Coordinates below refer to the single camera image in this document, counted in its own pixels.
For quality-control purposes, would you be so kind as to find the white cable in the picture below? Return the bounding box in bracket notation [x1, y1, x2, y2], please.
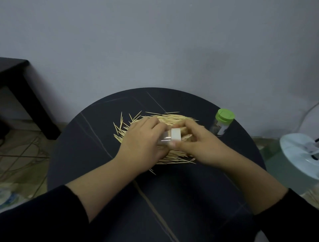
[291, 102, 319, 134]

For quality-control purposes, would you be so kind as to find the person's left hand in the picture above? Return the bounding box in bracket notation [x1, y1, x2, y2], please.
[116, 116, 172, 173]

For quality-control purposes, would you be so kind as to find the person's right hand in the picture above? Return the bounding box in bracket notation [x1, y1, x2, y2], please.
[169, 120, 227, 169]

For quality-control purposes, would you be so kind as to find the clear white-lidded toothpick container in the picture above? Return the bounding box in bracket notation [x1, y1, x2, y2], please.
[157, 128, 182, 147]

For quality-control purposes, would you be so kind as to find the clear green-lidded jar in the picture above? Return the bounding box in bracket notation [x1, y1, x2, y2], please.
[209, 108, 235, 137]

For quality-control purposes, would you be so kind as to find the person's right forearm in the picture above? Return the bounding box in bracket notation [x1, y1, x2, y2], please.
[212, 150, 319, 242]

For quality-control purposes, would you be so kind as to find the tangle of thin floor cables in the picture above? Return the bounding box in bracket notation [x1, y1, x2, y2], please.
[0, 136, 51, 192]

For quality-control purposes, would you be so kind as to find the person's left forearm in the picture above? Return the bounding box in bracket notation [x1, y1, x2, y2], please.
[0, 153, 140, 242]

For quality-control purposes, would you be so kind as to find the black side table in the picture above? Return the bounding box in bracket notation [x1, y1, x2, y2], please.
[0, 57, 62, 140]

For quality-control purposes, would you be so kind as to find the pile of wooden toothpicks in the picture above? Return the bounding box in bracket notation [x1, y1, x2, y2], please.
[113, 111, 200, 175]

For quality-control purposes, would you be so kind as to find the white blue plastic bag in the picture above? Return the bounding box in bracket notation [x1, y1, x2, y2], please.
[0, 186, 20, 208]

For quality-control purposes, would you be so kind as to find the white round appliance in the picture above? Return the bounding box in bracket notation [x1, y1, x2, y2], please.
[279, 133, 319, 180]

